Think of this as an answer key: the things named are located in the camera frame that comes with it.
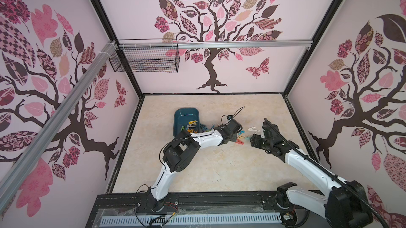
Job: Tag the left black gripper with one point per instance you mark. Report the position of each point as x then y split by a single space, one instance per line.
234 137

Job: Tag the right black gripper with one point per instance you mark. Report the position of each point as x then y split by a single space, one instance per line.
259 139

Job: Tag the white clothespin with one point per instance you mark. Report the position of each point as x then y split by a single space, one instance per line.
253 129

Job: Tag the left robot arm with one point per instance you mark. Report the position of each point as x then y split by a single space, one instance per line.
179 152

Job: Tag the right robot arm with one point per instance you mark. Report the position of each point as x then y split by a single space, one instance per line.
341 203

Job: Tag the dark teal storage box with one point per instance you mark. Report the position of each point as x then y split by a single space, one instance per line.
182 117

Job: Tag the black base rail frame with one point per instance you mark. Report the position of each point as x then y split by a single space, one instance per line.
128 204

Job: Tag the white slotted cable duct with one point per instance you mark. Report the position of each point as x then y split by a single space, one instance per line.
143 221

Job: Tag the back aluminium rail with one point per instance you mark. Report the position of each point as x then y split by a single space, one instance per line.
233 44

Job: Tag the aluminium rail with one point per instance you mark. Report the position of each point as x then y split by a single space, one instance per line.
233 44
24 165

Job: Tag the black wire basket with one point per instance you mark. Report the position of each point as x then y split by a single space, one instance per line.
146 55

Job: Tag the left aluminium rail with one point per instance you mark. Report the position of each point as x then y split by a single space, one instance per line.
24 165

